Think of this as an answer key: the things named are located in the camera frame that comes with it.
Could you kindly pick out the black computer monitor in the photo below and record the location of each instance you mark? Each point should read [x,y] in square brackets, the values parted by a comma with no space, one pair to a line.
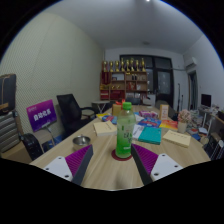
[206,100]

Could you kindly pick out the flat round red coaster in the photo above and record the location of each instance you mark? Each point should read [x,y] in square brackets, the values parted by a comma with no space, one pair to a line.
[115,157]

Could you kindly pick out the black office chair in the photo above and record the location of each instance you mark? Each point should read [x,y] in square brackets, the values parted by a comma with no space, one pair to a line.
[68,111]

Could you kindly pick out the orange book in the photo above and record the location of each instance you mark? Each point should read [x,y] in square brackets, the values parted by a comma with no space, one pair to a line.
[169,125]

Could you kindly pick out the cream book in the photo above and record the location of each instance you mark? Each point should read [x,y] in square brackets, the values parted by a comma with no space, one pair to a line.
[104,128]

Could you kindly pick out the white wall air conditioner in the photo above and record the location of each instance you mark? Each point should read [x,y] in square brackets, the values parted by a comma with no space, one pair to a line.
[190,63]

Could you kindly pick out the cluttered wooden side desk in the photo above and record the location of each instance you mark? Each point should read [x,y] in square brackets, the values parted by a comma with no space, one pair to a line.
[213,116]

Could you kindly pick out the grey striped cushion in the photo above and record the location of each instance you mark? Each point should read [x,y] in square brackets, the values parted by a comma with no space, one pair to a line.
[9,131]

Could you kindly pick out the pale yellow book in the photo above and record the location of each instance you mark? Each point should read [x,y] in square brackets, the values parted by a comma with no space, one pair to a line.
[176,138]

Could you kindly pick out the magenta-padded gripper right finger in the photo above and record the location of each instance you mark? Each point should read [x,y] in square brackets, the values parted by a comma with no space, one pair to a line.
[147,158]

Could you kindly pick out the black framed glass door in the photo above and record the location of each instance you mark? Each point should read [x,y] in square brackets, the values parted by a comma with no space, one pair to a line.
[163,81]

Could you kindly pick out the blue and red book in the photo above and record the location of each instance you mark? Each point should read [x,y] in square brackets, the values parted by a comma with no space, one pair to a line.
[108,119]

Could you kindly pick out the pink package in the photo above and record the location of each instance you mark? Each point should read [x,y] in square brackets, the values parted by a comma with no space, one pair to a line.
[148,114]

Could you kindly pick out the small round white table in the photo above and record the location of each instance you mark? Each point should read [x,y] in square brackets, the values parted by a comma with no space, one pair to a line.
[100,104]

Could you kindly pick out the wooden shelf unit with trophies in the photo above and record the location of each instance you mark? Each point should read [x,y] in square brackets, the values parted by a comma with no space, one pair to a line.
[123,83]

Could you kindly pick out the teal book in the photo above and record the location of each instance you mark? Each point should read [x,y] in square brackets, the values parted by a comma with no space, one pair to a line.
[150,135]

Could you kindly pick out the small steel cup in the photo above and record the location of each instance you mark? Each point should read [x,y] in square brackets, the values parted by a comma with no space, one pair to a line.
[81,142]

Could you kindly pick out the black mesh chair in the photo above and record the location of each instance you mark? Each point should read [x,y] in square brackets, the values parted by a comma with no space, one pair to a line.
[30,146]

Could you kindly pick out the black case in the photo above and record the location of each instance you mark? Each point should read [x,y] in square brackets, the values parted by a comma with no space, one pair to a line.
[7,91]

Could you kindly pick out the yellow gift box red ribbon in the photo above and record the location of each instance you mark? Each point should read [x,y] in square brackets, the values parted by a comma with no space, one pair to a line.
[116,109]

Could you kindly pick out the purple sign board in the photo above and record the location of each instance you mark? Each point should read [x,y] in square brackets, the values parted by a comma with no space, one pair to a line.
[41,115]

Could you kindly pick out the green drink bottle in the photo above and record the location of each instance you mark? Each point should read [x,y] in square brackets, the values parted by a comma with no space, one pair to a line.
[125,133]

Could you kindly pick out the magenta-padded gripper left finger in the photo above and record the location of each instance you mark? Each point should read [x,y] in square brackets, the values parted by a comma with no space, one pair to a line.
[77,159]

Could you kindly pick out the upright orange box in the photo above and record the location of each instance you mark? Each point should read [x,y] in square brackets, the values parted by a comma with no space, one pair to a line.
[164,112]

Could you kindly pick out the pink flowers in white pot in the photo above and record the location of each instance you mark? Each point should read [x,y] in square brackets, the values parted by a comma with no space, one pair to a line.
[184,118]

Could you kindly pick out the white book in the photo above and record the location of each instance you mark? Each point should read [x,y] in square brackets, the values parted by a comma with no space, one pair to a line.
[137,130]

